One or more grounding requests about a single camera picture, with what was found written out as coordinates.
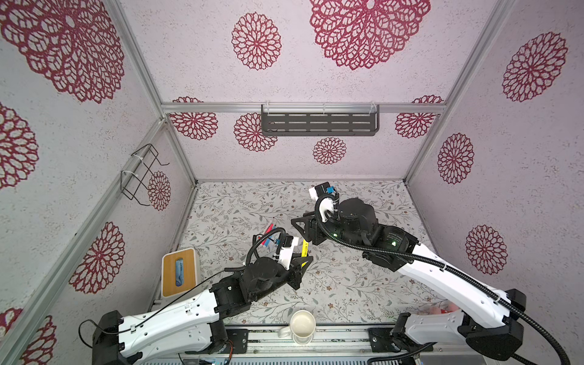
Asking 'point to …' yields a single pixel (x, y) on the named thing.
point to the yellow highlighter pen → (304, 251)
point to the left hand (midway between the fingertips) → (309, 261)
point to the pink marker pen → (270, 228)
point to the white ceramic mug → (302, 327)
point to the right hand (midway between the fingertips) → (298, 214)
